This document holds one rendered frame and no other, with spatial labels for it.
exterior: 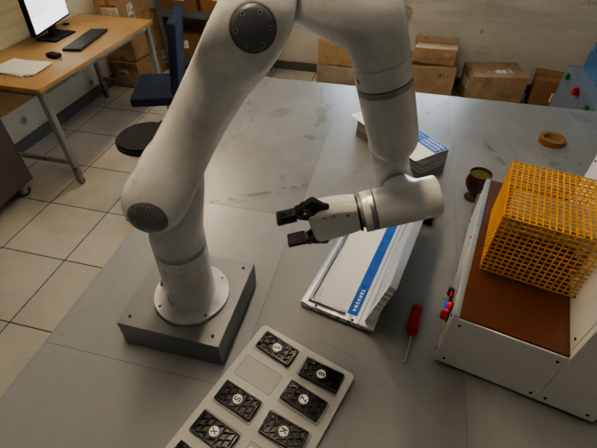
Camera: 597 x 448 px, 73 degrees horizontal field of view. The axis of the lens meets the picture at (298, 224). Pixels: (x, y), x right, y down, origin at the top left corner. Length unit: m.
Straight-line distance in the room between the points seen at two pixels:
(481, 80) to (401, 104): 3.60
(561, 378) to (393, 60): 0.75
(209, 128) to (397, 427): 0.75
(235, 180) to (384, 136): 0.97
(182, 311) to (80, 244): 1.91
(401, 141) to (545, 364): 0.58
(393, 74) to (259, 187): 0.98
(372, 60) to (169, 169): 0.37
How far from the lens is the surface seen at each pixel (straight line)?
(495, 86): 4.33
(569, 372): 1.05
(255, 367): 1.06
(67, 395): 1.17
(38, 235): 3.11
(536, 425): 1.14
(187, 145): 0.71
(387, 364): 1.09
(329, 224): 0.81
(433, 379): 1.10
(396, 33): 0.63
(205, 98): 0.67
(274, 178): 1.58
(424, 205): 0.81
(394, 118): 0.68
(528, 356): 1.03
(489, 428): 1.09
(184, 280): 0.97
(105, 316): 1.26
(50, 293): 2.70
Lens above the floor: 1.84
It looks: 43 degrees down
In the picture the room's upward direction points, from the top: straight up
